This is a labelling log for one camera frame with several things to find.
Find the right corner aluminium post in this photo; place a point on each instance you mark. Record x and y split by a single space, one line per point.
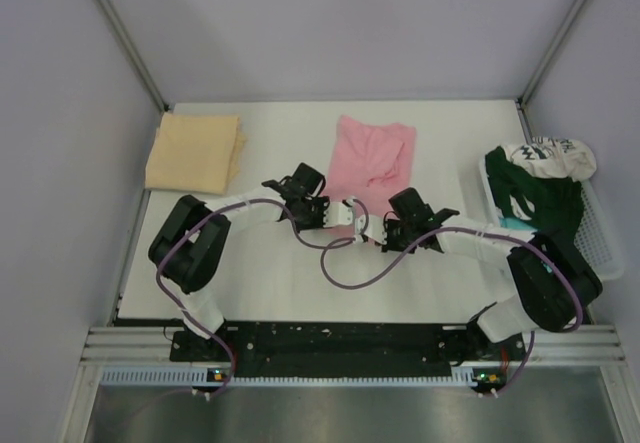
553 50

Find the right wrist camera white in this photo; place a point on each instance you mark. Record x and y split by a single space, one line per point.
370 229

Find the grey slotted cable duct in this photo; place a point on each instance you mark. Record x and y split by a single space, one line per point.
210 378

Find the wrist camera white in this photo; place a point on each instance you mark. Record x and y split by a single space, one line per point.
370 229
340 213

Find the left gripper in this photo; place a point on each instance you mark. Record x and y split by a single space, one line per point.
321 203

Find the dark green t shirt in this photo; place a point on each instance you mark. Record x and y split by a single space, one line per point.
542 203

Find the teal t shirt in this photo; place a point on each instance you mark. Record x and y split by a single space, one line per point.
515 224

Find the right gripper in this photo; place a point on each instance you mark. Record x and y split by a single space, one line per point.
390 246

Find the white printed t shirt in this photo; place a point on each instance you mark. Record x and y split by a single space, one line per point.
553 158

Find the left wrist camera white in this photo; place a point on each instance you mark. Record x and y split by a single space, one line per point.
340 213

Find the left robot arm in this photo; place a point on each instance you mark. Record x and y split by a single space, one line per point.
189 246

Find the white plastic basket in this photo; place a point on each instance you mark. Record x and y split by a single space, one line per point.
593 239

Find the folded beige t shirt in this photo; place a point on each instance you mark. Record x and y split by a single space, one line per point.
195 153

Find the pink t shirt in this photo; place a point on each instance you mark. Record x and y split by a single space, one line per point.
371 163

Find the corner aluminium post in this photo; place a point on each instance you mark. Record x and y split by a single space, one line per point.
553 50
130 52

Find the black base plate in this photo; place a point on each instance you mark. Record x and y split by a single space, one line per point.
315 349

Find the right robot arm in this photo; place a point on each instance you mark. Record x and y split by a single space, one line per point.
553 282

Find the left corner aluminium post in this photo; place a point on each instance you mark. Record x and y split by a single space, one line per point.
130 52

